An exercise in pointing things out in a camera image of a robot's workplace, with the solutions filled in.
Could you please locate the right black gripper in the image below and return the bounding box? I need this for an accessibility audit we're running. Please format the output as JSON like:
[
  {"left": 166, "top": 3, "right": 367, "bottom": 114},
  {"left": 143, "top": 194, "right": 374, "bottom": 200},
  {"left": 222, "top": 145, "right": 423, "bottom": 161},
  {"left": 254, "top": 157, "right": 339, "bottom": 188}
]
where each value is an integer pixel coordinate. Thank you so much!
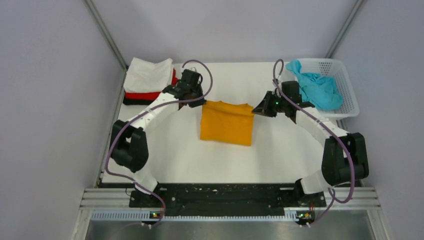
[{"left": 252, "top": 90, "right": 289, "bottom": 118}]

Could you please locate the yellow t-shirt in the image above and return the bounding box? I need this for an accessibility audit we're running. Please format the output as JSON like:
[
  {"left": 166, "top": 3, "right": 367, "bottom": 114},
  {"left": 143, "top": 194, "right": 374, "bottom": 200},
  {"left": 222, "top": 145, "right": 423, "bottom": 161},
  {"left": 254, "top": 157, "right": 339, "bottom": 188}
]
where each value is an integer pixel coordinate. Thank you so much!
[{"left": 199, "top": 101, "right": 255, "bottom": 146}]

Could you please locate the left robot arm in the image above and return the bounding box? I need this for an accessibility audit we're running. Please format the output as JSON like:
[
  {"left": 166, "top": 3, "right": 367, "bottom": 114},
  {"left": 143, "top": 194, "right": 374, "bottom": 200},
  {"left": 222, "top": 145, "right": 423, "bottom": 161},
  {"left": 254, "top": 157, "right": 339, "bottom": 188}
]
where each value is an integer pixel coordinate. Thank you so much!
[{"left": 105, "top": 69, "right": 206, "bottom": 207}]

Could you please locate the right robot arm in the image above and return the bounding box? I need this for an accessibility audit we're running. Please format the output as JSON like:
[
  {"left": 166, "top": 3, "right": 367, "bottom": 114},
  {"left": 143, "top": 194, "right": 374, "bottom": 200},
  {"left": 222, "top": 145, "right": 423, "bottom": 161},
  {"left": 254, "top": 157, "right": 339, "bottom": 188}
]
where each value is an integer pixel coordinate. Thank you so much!
[{"left": 252, "top": 79, "right": 369, "bottom": 206}]

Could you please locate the red folded t-shirt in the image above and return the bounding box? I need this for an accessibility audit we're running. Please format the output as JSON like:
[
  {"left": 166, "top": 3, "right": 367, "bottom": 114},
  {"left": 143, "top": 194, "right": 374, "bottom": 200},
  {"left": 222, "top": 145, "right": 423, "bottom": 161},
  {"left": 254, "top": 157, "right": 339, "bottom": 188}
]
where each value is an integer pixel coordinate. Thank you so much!
[{"left": 124, "top": 69, "right": 178, "bottom": 101}]

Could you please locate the white folded t-shirt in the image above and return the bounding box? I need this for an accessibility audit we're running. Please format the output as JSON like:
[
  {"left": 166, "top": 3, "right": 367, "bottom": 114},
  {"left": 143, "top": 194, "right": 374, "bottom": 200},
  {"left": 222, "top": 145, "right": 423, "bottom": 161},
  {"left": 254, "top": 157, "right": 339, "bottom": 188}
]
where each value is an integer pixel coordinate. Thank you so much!
[{"left": 123, "top": 57, "right": 174, "bottom": 93}]

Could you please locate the blue t-shirt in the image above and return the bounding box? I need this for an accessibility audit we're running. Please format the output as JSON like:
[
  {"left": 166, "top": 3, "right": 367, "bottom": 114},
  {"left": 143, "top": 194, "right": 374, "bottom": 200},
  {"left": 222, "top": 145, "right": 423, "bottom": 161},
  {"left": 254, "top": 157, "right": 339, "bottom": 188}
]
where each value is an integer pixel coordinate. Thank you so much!
[{"left": 286, "top": 59, "right": 344, "bottom": 112}]

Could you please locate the black folded t-shirt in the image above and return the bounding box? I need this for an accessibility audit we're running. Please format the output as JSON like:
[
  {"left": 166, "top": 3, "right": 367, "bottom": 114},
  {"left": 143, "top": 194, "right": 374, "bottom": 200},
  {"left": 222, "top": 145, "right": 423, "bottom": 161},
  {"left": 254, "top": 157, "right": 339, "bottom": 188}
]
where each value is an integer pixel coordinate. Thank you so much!
[{"left": 122, "top": 96, "right": 154, "bottom": 106}]

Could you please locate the white plastic basket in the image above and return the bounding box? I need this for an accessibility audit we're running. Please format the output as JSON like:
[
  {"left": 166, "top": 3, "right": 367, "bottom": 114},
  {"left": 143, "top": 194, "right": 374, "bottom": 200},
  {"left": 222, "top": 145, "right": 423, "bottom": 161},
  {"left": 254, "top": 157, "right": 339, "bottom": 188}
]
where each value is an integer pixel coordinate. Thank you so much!
[{"left": 296, "top": 58, "right": 360, "bottom": 120}]

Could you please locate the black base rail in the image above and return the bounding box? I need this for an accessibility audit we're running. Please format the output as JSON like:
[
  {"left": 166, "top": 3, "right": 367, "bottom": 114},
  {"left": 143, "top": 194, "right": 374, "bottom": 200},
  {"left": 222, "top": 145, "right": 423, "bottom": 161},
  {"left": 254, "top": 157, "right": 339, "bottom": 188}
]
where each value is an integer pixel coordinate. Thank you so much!
[{"left": 129, "top": 183, "right": 327, "bottom": 217}]

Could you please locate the aluminium frame rail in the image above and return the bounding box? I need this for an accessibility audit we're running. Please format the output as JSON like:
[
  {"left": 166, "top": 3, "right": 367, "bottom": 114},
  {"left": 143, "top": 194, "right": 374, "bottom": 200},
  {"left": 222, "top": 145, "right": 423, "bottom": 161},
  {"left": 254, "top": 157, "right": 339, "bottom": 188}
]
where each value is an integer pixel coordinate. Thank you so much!
[{"left": 71, "top": 185, "right": 394, "bottom": 240}]

